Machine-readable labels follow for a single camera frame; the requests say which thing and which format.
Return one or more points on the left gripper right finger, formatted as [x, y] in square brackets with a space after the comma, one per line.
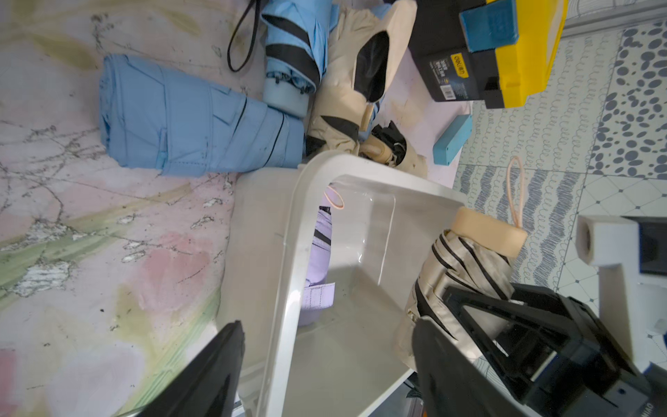
[449, 384]

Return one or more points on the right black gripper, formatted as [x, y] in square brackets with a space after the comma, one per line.
[555, 356]

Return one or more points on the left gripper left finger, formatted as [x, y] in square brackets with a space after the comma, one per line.
[207, 386]

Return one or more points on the beige umbrella black stripes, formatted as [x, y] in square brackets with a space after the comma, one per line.
[475, 255]

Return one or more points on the white plastic storage box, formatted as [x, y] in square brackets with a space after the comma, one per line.
[344, 363]

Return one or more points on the lilac umbrella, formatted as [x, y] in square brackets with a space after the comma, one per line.
[318, 293]

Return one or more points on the beige umbrella black lining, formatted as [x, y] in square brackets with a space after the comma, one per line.
[364, 54]

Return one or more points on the pink floral table mat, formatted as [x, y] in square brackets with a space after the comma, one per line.
[110, 277]

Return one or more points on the yellow black toolbox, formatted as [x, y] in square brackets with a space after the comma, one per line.
[499, 52]

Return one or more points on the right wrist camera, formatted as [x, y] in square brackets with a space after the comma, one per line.
[630, 254]

